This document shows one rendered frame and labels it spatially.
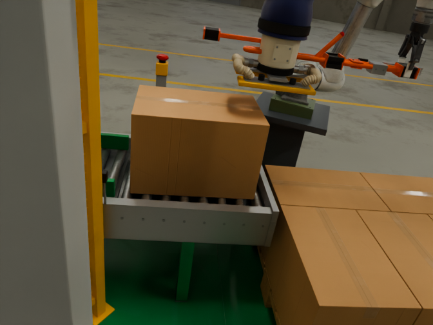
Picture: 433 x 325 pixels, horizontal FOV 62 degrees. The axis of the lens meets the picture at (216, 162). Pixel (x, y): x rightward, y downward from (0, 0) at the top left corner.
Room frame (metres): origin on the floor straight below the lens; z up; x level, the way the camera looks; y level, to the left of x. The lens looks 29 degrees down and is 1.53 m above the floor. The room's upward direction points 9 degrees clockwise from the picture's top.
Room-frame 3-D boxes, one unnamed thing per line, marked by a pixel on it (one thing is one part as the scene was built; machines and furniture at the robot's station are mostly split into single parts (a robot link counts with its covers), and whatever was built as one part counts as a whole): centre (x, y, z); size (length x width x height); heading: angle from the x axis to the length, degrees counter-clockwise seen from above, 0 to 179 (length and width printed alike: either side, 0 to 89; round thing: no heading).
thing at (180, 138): (1.62, 0.12, 0.75); 0.60 x 0.40 x 0.40; 100
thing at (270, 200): (1.67, -0.25, 0.58); 0.70 x 0.03 x 0.06; 9
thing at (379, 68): (1.70, -0.66, 1.22); 0.07 x 0.07 x 0.04; 5
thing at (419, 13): (1.72, -0.79, 1.46); 0.09 x 0.09 x 0.06
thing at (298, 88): (1.57, -0.21, 1.12); 0.34 x 0.10 x 0.05; 95
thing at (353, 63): (1.80, -0.39, 1.22); 0.93 x 0.30 x 0.04; 95
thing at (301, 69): (1.66, -0.20, 1.16); 0.34 x 0.25 x 0.06; 95
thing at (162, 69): (2.08, 0.40, 0.50); 0.07 x 0.07 x 1.00; 9
